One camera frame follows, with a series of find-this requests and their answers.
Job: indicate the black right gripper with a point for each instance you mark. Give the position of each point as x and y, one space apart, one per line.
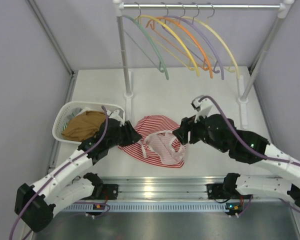
193 126

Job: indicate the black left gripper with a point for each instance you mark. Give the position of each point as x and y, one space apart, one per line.
126 133

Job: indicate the red white striped tank top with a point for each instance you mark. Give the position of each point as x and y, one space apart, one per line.
158 146

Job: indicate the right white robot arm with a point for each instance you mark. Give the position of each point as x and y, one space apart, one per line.
249 148

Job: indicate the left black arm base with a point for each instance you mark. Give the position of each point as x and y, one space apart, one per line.
105 192

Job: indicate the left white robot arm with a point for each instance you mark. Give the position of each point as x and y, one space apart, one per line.
37 204

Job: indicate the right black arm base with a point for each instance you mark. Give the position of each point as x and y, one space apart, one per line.
221 193

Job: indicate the orange hanger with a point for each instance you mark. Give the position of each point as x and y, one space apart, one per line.
173 37

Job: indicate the green hanger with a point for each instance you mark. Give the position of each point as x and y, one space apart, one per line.
160 65

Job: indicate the tan brown garment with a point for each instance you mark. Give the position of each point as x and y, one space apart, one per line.
84 126

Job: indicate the white plastic laundry basket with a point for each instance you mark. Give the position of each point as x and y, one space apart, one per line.
64 114

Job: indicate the silver clothes rack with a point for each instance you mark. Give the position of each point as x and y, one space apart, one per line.
220 55

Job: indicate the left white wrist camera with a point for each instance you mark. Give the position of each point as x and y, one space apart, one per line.
118 115

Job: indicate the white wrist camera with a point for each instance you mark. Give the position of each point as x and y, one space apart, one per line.
202 106
118 115

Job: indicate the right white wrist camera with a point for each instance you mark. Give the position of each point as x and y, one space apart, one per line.
202 106

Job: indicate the aluminium mounting rail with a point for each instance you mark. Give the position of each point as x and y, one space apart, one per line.
196 188

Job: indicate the white slotted cable duct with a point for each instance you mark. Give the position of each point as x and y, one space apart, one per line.
158 207

